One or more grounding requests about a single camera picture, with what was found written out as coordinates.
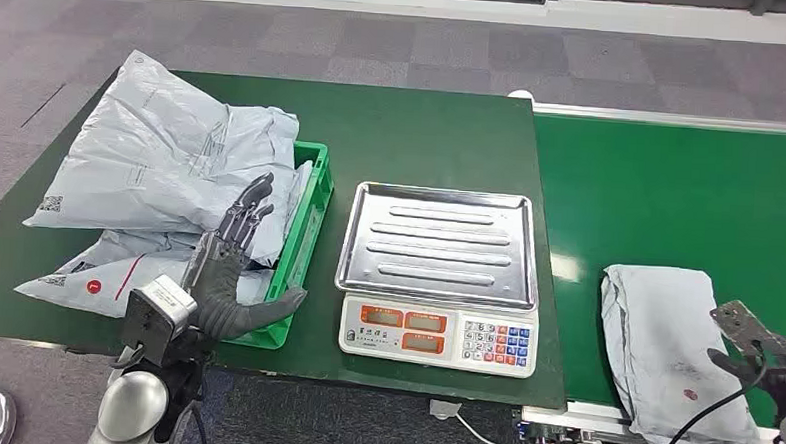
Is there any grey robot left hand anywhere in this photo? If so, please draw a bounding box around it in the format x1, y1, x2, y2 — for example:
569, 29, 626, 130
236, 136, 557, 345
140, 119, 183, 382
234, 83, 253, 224
181, 168, 314, 345

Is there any grey parcel with red spot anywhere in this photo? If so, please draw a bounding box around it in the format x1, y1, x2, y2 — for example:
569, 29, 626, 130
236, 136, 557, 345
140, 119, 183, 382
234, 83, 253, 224
594, 262, 782, 444

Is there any crumpled grey plastic parcel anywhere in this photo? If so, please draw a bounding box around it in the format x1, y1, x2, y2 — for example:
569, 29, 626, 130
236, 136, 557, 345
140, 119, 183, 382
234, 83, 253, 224
248, 158, 315, 271

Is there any large grey express parcel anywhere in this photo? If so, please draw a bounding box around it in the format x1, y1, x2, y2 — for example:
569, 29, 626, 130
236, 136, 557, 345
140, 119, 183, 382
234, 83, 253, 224
21, 45, 303, 267

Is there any green plastic crate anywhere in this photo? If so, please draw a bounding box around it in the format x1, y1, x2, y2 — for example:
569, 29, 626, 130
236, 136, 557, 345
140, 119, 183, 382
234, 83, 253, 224
221, 138, 336, 353

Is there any white scale with steel tray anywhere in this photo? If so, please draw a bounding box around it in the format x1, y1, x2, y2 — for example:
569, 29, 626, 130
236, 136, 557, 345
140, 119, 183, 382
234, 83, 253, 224
330, 180, 547, 380

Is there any white plug adapter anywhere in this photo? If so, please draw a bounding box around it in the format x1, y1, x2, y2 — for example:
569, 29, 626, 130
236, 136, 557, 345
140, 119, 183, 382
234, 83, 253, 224
428, 399, 464, 422

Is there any worn right wrist camera box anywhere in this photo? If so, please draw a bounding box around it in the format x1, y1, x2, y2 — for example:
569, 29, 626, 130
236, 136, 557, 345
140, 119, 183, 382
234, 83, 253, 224
708, 299, 786, 361

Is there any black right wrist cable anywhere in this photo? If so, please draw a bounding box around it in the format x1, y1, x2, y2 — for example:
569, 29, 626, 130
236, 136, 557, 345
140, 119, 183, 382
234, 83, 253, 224
655, 351, 770, 444

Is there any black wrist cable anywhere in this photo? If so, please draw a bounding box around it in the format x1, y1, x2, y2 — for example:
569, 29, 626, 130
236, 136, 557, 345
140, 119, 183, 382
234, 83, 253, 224
107, 344, 213, 444
655, 351, 770, 444

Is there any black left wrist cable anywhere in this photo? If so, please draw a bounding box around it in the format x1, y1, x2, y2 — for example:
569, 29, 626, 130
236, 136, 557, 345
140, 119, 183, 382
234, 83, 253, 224
107, 344, 213, 444

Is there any white power cable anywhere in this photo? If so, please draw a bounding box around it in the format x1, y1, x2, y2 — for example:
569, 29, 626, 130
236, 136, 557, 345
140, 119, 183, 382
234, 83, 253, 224
452, 412, 559, 444

